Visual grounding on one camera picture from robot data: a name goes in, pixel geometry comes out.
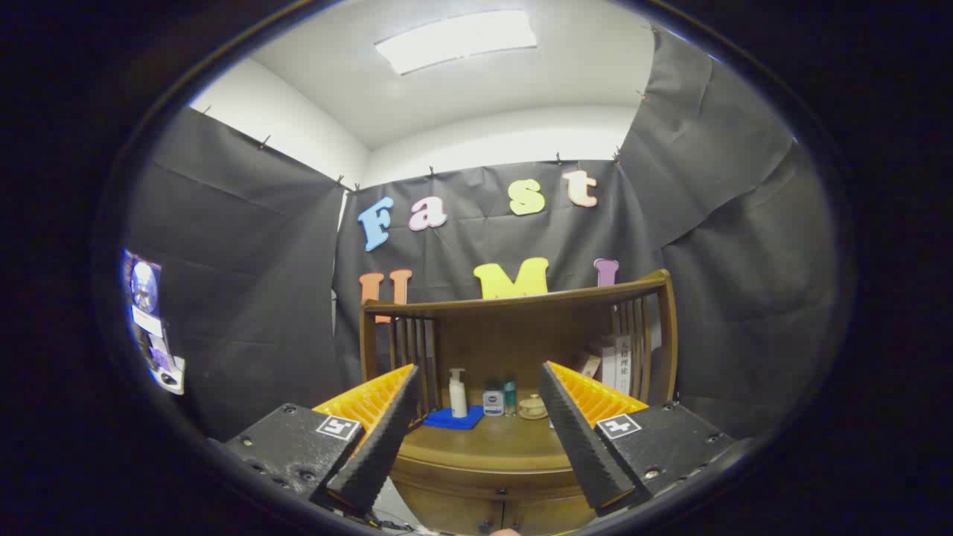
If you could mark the purple cover book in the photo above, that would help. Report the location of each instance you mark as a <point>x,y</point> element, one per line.
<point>590,367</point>

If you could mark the wooden drawer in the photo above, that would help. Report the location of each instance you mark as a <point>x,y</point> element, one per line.
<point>476,480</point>

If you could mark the white pump bottle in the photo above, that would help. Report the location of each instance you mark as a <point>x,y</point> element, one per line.
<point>458,398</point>

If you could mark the white book with black print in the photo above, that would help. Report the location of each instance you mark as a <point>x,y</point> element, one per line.
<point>619,365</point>

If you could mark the lidded ceramic tea cup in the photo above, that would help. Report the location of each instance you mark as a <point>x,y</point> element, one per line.
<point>532,408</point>

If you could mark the wooden countertop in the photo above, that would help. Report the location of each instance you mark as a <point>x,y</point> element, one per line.
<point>491,447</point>

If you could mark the white lotion bottle blue cap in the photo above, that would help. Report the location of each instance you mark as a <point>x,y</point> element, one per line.
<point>493,403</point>

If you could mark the blue folded cloth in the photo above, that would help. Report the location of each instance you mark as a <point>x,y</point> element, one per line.
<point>450,419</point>

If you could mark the teal slim bottle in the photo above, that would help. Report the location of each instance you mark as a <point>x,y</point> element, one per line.
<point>510,398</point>

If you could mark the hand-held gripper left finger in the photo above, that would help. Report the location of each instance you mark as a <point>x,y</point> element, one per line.
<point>380,447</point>

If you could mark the ceiling light panel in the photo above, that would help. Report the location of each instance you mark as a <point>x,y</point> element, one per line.
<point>454,39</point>

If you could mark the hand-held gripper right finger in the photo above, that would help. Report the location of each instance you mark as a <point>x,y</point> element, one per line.
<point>577,439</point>

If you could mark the wooden cabinet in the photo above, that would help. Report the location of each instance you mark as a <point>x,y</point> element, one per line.
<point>506,335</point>

